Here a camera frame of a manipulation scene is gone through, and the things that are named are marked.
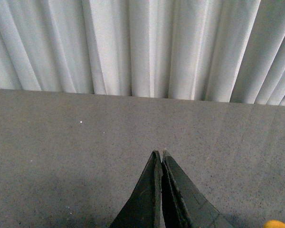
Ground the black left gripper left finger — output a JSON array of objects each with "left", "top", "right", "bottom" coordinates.
[{"left": 110, "top": 151, "right": 162, "bottom": 228}]

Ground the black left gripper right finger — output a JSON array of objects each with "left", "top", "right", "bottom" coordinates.
[{"left": 161, "top": 151, "right": 233, "bottom": 228}]

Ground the white pleated curtain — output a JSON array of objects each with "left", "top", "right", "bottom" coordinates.
[{"left": 0, "top": 0, "right": 285, "bottom": 105}]

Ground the yellow mushroom push button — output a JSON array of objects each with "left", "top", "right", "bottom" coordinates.
[{"left": 263, "top": 220, "right": 285, "bottom": 228}]

